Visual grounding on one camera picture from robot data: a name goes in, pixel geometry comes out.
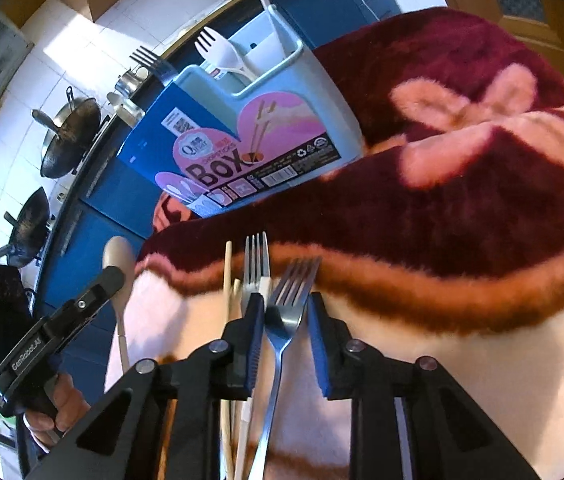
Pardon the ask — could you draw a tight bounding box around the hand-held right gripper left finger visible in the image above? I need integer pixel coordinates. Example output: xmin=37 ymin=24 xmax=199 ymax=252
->
xmin=44 ymin=294 xmax=267 ymax=480

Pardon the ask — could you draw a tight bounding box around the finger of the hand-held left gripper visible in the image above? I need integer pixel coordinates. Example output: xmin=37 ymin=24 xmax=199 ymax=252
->
xmin=64 ymin=266 xmax=125 ymax=326

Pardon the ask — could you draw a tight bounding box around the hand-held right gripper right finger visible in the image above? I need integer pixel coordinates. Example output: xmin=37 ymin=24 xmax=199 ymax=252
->
xmin=308 ymin=291 xmax=543 ymax=480

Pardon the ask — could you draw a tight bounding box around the beige spoon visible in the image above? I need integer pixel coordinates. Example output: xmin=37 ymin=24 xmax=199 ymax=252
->
xmin=102 ymin=236 xmax=137 ymax=372

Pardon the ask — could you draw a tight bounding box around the metal fork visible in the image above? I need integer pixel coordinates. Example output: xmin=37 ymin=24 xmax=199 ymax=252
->
xmin=129 ymin=46 xmax=179 ymax=86
xmin=247 ymin=257 xmax=323 ymax=480
xmin=243 ymin=232 xmax=271 ymax=311

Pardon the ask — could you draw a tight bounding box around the wooden chopstick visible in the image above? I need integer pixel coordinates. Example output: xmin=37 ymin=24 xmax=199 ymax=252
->
xmin=229 ymin=279 xmax=243 ymax=480
xmin=219 ymin=241 xmax=233 ymax=480

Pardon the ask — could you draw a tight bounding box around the light blue utensil holder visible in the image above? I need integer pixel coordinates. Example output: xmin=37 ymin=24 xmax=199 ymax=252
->
xmin=116 ymin=4 xmax=365 ymax=218

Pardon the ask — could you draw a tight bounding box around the white plastic fork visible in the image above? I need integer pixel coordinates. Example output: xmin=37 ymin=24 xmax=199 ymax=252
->
xmin=194 ymin=26 xmax=259 ymax=83

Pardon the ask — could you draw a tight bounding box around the person's left hand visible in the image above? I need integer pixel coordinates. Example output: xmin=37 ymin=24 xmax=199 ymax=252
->
xmin=22 ymin=371 xmax=93 ymax=448

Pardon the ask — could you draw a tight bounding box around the blue kitchen base cabinet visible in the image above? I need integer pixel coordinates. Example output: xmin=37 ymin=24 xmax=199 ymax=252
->
xmin=14 ymin=0 xmax=405 ymax=480

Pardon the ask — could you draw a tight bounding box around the dark wok at left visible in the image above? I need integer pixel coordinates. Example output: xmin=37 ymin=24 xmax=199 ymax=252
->
xmin=4 ymin=187 xmax=55 ymax=267

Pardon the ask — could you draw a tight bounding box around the steel kettle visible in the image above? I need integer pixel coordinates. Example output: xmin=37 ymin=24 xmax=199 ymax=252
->
xmin=106 ymin=67 xmax=150 ymax=126

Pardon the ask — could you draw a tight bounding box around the red pink floral blanket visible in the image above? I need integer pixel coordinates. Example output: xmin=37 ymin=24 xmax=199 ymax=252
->
xmin=106 ymin=7 xmax=564 ymax=480

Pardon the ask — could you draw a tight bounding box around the large wok with handle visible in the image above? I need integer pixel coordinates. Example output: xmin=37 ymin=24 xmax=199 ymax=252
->
xmin=32 ymin=86 xmax=103 ymax=179

